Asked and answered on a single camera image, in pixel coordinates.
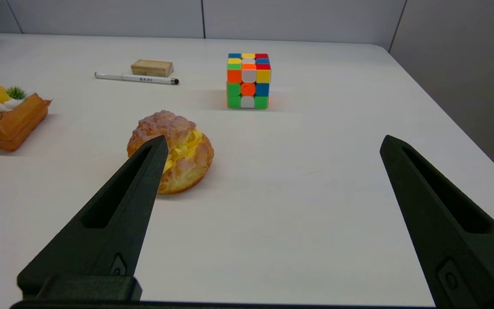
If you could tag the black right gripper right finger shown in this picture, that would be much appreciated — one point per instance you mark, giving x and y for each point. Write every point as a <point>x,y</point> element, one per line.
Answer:
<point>483,262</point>

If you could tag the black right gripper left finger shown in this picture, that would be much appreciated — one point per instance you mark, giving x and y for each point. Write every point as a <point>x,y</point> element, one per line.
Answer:
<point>118,246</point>

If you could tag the white stylus pen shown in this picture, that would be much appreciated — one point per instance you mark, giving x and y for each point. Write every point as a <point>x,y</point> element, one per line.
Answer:
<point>135,77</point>

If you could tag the toy cream puff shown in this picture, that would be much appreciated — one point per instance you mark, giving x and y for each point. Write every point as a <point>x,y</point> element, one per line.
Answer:
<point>189,143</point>

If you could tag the toy fruit waffle slice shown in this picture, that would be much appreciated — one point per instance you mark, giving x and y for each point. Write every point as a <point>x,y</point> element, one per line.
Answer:
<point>11,124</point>

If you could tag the small wooden block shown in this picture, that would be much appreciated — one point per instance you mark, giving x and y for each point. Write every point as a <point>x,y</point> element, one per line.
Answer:
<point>152,68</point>

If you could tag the colourful puzzle cube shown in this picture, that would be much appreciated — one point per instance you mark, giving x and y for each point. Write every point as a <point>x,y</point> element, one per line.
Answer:
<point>248,81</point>

